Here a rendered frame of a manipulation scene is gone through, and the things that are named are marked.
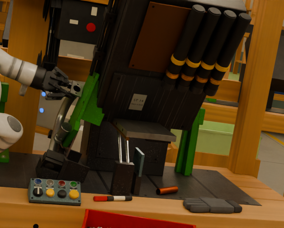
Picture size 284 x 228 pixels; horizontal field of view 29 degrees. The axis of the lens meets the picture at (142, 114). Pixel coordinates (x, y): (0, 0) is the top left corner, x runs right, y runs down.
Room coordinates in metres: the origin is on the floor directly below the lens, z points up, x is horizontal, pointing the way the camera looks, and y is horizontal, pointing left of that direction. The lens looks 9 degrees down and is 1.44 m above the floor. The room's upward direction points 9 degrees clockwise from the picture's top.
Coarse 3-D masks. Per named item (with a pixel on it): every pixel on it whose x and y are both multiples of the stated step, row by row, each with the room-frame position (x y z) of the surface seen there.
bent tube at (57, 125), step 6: (72, 84) 1.82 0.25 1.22; (78, 84) 1.84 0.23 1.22; (72, 90) 1.81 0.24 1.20; (78, 90) 1.84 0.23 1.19; (78, 96) 1.81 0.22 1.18; (66, 102) 1.86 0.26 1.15; (72, 102) 1.87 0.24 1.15; (60, 108) 1.88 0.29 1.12; (66, 108) 1.87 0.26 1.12; (60, 114) 1.87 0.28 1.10; (60, 120) 1.86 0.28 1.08; (54, 126) 1.85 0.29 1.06; (60, 126) 1.85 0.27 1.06; (54, 132) 1.82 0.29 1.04; (54, 144) 1.78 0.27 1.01; (54, 150) 1.77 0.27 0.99
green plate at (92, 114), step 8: (88, 80) 1.82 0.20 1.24; (96, 80) 1.75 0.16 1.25; (88, 88) 1.77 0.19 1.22; (96, 88) 1.76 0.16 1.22; (88, 96) 1.74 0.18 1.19; (96, 96) 1.76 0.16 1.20; (80, 104) 1.78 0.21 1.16; (88, 104) 1.76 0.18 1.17; (96, 104) 1.77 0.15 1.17; (80, 112) 1.74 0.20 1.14; (88, 112) 1.76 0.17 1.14; (96, 112) 1.77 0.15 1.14; (72, 120) 1.79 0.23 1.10; (88, 120) 1.76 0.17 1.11; (96, 120) 1.77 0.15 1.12
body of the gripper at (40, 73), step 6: (36, 72) 1.77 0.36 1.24; (42, 72) 1.78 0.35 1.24; (48, 72) 1.82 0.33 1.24; (36, 78) 1.76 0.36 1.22; (42, 78) 1.77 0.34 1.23; (48, 78) 1.81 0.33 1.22; (36, 84) 1.77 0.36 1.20; (42, 84) 1.78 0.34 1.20; (48, 84) 1.79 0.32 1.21; (48, 90) 1.78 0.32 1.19; (54, 90) 1.80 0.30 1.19
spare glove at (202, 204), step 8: (184, 200) 1.68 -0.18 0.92; (192, 200) 1.69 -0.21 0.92; (200, 200) 1.71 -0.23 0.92; (208, 200) 1.71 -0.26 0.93; (216, 200) 1.72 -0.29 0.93; (224, 200) 1.74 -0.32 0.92; (232, 200) 1.76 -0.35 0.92; (192, 208) 1.63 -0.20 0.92; (200, 208) 1.64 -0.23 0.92; (208, 208) 1.66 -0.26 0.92; (216, 208) 1.66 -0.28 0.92; (224, 208) 1.68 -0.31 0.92; (232, 208) 1.69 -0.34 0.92; (240, 208) 1.71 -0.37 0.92
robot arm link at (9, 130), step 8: (0, 120) 1.49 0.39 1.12; (8, 120) 1.52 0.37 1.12; (16, 120) 1.55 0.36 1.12; (0, 128) 1.47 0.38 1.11; (8, 128) 1.50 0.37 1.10; (16, 128) 1.53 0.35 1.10; (0, 136) 1.50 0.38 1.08; (8, 136) 1.49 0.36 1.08; (16, 136) 1.52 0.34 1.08; (0, 144) 1.51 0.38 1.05; (8, 144) 1.52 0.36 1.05
